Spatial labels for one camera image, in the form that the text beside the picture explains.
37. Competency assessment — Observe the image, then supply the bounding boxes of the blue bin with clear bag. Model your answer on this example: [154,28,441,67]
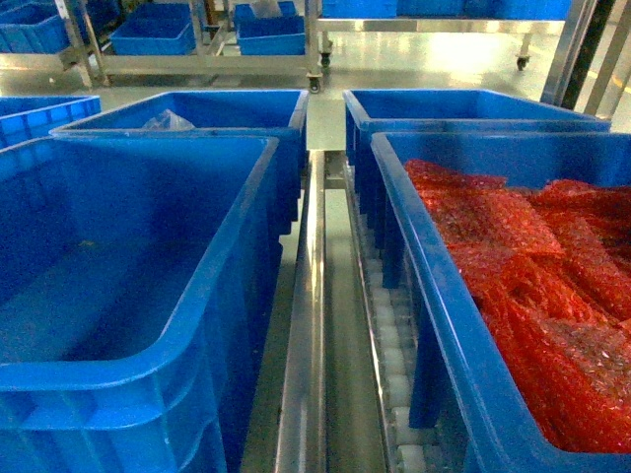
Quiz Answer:
[50,90,309,235]

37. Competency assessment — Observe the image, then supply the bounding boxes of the blue bin rear right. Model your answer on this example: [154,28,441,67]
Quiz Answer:
[342,88,612,247]

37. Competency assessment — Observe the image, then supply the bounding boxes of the steel shelf rack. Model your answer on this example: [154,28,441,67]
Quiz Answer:
[242,150,433,472]

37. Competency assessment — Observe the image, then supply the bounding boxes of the empty blue bin front left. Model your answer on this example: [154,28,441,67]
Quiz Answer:
[1,137,282,472]

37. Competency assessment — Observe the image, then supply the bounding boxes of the blue bin with red bags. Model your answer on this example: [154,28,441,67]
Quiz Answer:
[372,133,630,472]

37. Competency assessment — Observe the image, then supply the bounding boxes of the blue bin on distant rack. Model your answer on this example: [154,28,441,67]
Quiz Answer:
[109,3,196,56]

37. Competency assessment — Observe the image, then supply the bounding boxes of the blue bin far left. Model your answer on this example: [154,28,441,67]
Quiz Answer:
[1,96,102,149]

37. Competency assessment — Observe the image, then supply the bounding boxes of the clear plastic bag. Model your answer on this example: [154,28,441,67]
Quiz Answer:
[142,108,195,131]

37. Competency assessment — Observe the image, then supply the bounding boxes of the red bubble wrap bags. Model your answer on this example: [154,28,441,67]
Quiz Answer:
[405,159,630,453]

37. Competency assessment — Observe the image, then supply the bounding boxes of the distant steel rack on casters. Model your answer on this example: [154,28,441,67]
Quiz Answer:
[54,1,322,94]

